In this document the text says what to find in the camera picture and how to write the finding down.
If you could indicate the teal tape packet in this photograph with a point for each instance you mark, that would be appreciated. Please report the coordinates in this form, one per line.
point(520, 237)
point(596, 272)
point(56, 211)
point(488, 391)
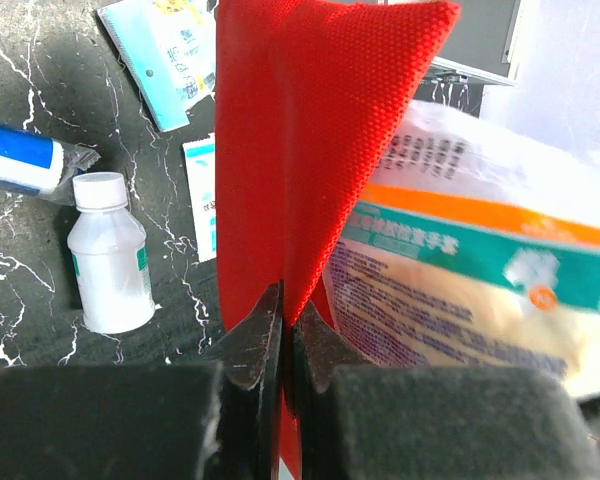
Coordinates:
point(169, 48)

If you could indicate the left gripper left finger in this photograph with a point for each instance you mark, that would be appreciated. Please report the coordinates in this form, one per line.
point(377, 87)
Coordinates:
point(215, 418)

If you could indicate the white medicine bottle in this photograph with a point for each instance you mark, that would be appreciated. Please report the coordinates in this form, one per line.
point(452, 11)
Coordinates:
point(110, 258)

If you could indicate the teal white swab packet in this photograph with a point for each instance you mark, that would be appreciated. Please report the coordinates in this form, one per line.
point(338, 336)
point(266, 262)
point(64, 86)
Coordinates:
point(200, 169)

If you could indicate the blue white bandage roll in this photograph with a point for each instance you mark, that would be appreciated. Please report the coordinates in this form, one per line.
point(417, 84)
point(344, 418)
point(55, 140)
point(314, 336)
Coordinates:
point(40, 166)

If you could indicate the grey metal case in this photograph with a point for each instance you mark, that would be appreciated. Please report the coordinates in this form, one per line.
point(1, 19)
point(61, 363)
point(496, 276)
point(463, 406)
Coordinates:
point(485, 46)

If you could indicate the red first aid pouch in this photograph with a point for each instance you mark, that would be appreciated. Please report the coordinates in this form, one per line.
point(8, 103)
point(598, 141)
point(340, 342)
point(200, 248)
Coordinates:
point(308, 97)

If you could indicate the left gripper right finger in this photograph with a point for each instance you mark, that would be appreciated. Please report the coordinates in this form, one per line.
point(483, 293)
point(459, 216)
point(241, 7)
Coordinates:
point(357, 420)

